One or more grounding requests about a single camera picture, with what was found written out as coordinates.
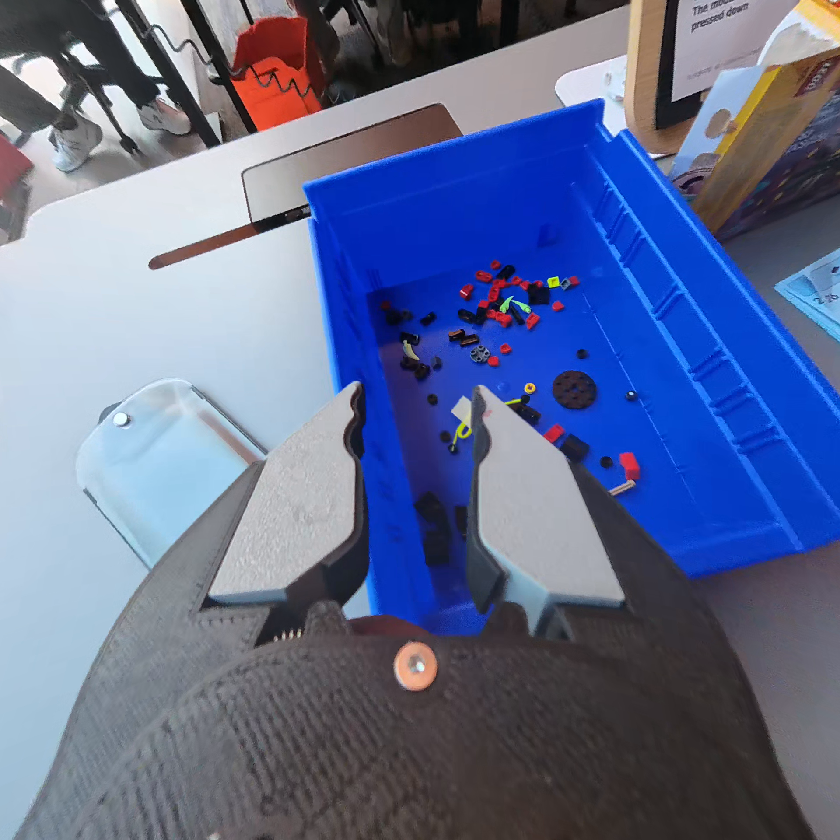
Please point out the black round lego plate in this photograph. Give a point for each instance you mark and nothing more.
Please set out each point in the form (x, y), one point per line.
(575, 390)

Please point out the blue plastic bin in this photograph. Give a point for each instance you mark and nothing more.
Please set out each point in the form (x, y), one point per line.
(656, 295)

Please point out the orange bin on floor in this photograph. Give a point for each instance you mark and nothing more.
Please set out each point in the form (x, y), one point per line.
(275, 65)

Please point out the clear plastic desk plate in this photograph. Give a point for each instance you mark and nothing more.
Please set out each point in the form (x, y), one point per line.
(164, 459)

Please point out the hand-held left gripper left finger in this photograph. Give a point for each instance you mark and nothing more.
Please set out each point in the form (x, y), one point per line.
(295, 512)

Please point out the purple and yellow lego box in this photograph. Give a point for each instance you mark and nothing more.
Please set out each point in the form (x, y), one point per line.
(774, 131)

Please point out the red object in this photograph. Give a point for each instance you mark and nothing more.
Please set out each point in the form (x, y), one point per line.
(13, 177)

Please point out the small lego pieces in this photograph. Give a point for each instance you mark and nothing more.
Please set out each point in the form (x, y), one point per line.
(505, 308)

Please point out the black metal table frame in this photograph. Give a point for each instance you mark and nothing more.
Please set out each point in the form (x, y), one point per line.
(197, 72)

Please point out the wooden board with instruction sheet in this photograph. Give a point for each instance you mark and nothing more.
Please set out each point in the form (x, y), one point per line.
(656, 65)

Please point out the white round stand base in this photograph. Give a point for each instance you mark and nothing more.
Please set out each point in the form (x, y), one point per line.
(590, 82)

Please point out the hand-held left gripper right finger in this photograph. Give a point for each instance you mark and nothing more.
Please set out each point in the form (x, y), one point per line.
(531, 518)

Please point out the lego instruction booklet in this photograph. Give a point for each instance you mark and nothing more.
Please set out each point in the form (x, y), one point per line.
(817, 289)

